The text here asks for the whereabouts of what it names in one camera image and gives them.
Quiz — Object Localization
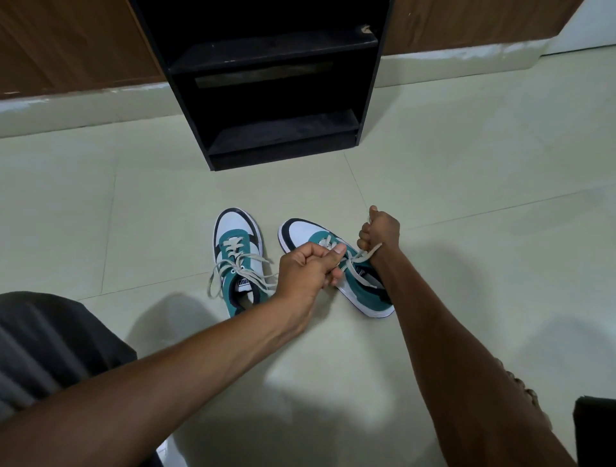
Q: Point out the black wooden shoe rack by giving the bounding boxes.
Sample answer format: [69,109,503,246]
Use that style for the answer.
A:
[129,0,395,172]

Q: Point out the teal white sneaker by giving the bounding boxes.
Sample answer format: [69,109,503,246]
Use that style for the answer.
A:
[278,218,396,319]
[207,207,279,319]

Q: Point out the person's left forearm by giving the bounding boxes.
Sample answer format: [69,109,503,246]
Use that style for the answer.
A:
[0,294,314,467]

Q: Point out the person's right forearm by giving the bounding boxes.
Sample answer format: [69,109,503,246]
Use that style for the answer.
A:
[370,244,578,467]

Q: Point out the brown wooden panel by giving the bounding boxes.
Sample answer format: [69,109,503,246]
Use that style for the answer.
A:
[382,0,584,56]
[0,0,166,101]

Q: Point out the person's left hand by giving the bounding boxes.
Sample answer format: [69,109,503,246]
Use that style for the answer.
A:
[273,242,347,334]

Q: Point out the person's dark grey trousers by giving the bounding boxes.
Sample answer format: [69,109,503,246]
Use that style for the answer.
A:
[0,291,164,467]

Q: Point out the person's right hand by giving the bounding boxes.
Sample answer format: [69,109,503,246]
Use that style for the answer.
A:
[356,206,401,264]

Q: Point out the person's bare foot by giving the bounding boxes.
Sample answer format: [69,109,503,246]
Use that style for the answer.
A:
[496,358,554,430]

